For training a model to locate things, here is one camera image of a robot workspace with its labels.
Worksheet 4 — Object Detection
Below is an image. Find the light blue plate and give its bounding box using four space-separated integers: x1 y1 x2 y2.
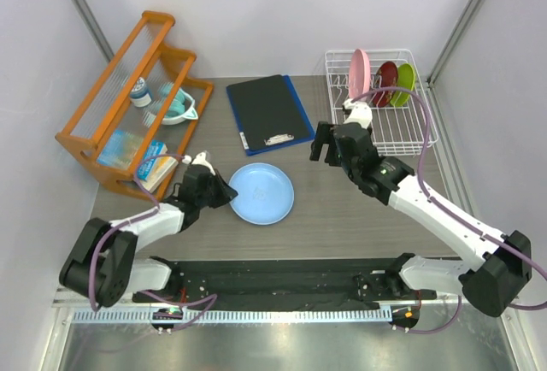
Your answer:
229 162 295 226

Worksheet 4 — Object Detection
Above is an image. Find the pink plate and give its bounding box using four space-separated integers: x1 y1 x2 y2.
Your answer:
348 49 371 99

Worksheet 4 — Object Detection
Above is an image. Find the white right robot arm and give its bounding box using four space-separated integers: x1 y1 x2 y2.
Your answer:
310 121 532 317

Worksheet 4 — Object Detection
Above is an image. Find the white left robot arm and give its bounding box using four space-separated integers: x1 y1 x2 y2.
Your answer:
59 165 238 310

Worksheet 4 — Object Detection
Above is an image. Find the orange wooden shelf rack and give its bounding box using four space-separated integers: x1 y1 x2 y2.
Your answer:
55 11 214 199

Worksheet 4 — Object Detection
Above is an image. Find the blue white book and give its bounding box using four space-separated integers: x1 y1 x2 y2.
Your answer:
137 140 178 193

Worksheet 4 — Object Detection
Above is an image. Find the blue black clipboard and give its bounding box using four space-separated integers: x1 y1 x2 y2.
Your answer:
226 74 315 156

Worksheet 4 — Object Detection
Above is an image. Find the red floral plate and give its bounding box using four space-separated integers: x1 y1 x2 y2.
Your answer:
371 61 398 108

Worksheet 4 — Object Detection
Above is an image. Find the white bowl with teal items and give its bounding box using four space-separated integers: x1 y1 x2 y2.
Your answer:
143 83 199 127

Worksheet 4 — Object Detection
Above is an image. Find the lime green plate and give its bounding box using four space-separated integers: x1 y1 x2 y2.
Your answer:
390 63 416 108

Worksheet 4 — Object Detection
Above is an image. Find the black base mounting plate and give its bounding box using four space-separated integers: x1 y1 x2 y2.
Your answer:
157 258 437 312

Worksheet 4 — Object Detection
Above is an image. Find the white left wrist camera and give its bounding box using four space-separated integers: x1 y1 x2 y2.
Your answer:
181 150 215 175

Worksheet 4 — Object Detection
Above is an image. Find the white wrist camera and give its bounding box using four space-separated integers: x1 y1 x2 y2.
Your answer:
343 98 373 130
181 150 215 175

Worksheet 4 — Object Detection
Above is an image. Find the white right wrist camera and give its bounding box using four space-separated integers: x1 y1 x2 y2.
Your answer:
343 98 373 130

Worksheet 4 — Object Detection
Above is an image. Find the white wire dish rack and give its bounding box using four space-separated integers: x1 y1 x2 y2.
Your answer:
325 49 431 156

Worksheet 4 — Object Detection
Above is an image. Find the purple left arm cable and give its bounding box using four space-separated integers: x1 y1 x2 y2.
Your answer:
89 153 219 332

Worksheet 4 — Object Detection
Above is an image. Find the white slotted cable duct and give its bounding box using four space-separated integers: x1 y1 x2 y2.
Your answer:
72 306 392 325

